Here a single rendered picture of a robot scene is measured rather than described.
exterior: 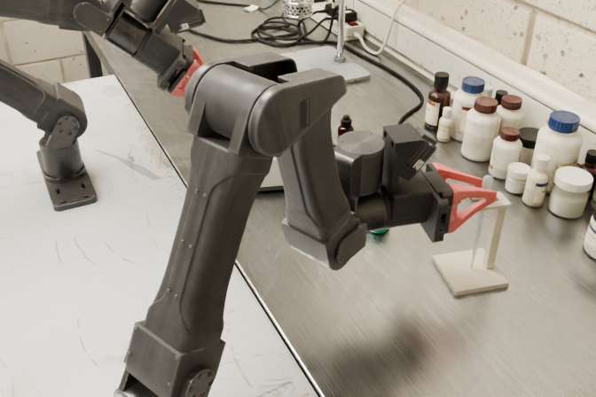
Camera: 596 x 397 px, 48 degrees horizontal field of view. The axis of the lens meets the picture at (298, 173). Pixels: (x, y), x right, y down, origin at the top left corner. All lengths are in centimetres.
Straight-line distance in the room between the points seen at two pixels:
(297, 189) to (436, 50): 87
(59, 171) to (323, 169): 60
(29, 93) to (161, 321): 57
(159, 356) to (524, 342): 47
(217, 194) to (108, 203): 56
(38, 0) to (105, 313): 46
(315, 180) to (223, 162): 14
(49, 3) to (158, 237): 38
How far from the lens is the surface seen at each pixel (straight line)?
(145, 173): 121
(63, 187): 119
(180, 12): 110
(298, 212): 75
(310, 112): 62
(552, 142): 117
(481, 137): 124
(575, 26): 131
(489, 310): 95
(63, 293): 99
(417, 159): 82
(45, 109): 114
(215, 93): 60
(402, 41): 164
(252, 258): 100
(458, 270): 99
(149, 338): 67
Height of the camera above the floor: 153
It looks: 32 degrees down
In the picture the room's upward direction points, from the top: 1 degrees clockwise
